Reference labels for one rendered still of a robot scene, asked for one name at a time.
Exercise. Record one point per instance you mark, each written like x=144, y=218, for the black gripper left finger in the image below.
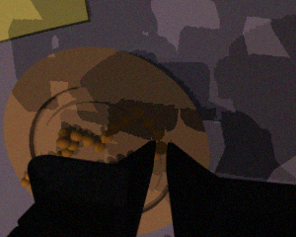
x=121, y=187

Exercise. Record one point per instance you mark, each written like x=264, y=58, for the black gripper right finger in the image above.
x=200, y=201

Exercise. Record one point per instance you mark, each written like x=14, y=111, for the brown round bead board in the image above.
x=86, y=88

